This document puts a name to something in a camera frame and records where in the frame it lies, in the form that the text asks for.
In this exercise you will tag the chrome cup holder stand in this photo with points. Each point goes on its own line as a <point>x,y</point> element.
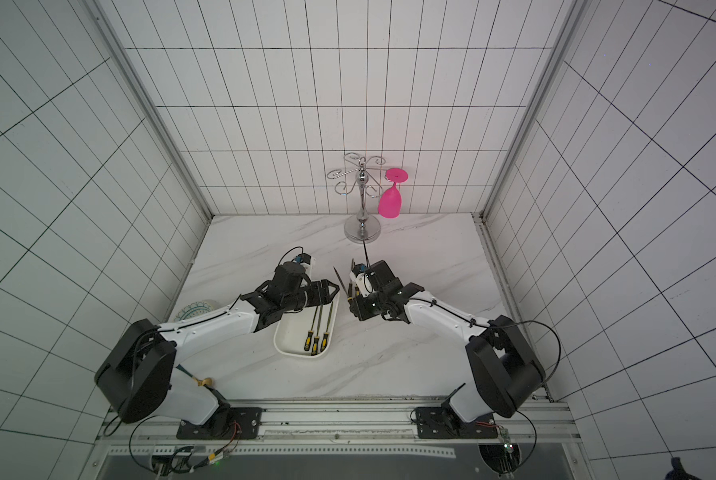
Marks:
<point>358,175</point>

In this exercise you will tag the white storage box tray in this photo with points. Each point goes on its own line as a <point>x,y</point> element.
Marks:
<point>291,331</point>

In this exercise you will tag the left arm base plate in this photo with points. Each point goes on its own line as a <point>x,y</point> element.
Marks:
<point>225,424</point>

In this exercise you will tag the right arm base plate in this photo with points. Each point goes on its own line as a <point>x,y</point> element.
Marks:
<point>442,423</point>

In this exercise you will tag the pink plastic goblet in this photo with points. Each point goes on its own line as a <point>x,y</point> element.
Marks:
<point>390,203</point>

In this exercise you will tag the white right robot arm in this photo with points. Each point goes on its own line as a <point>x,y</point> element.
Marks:
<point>505,370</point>

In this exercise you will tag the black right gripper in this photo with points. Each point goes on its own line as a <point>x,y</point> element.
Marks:
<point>361,303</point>

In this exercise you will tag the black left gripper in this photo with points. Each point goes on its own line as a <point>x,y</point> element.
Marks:
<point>322,292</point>

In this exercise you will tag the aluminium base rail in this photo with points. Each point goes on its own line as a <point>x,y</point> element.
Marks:
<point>374,426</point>

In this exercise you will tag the patterned small bowl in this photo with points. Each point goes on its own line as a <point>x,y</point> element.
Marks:
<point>196,309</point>

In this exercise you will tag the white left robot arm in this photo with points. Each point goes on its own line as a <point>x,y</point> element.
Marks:
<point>141,375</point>

